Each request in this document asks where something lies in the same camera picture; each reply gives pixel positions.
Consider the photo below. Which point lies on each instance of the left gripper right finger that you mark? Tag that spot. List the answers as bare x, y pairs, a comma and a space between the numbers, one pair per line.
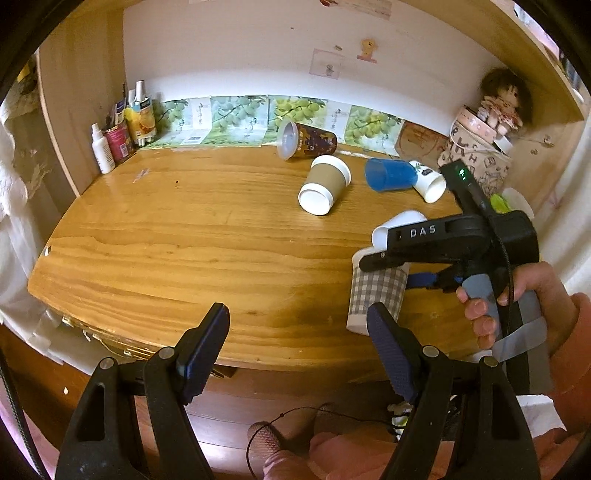
493, 440

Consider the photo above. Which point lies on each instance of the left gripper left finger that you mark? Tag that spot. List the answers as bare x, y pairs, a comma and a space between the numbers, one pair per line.
103, 438

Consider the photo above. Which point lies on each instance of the grey checkered paper cup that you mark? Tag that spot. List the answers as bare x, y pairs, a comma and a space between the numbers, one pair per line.
383, 286

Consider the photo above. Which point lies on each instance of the white printed paper cup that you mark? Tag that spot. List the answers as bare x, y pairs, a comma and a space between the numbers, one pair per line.
430, 184

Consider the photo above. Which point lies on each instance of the plain white paper cup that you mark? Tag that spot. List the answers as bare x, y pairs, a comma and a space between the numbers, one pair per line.
380, 233

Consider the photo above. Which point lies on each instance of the blue plastic cup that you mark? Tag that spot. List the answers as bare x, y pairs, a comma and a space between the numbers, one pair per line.
384, 175

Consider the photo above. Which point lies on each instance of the brown sleeve paper cup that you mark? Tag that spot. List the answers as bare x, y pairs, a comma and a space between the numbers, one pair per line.
328, 178

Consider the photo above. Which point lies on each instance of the dark maroon patterned cup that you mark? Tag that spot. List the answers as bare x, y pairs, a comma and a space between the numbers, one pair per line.
298, 141

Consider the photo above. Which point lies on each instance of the right hand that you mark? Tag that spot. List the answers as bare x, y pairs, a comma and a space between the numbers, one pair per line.
558, 308

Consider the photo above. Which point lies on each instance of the green tissue pack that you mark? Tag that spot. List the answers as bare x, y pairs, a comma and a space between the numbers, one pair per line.
511, 200

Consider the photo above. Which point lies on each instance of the patterned canvas bag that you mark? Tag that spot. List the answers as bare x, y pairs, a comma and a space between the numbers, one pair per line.
472, 141

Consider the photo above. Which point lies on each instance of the brown cardboard sheet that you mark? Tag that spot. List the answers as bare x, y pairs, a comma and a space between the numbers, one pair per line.
418, 142

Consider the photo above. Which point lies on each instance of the brown-haired doll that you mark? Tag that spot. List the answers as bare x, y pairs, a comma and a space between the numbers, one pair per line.
506, 104

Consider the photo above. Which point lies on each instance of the pink slipper foot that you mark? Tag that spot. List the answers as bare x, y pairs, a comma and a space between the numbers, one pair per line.
263, 441

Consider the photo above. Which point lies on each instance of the white spray bottle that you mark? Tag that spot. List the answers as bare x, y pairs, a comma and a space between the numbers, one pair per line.
101, 150

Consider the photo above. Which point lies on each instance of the grape picture poster strip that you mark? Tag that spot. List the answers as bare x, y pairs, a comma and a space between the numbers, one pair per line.
224, 121

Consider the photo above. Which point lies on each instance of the pink red can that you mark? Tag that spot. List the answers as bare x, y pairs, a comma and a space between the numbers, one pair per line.
119, 142

